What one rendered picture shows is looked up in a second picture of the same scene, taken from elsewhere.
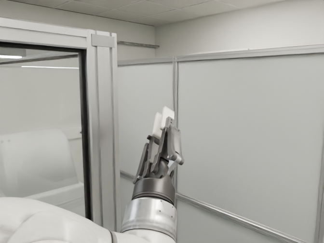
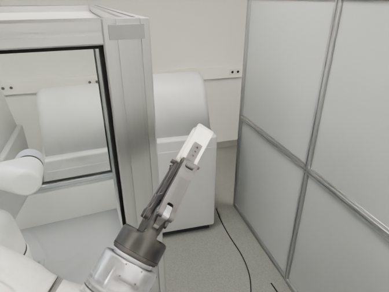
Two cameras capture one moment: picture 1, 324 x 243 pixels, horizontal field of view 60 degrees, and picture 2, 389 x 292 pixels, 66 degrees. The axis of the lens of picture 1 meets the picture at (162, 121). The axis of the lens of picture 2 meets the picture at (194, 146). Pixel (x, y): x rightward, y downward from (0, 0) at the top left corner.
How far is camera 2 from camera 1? 33 cm
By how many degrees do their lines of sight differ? 31
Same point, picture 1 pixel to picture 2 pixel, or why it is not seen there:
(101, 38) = (123, 28)
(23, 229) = not seen: outside the picture
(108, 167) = (142, 176)
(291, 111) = not seen: outside the picture
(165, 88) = (320, 37)
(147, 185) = (124, 237)
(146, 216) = (102, 277)
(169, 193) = (147, 252)
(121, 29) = not seen: outside the picture
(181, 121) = (331, 85)
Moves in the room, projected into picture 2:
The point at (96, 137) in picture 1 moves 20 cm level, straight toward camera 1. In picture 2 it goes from (123, 146) to (58, 210)
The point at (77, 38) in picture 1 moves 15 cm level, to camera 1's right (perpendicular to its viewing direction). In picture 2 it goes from (90, 33) to (169, 38)
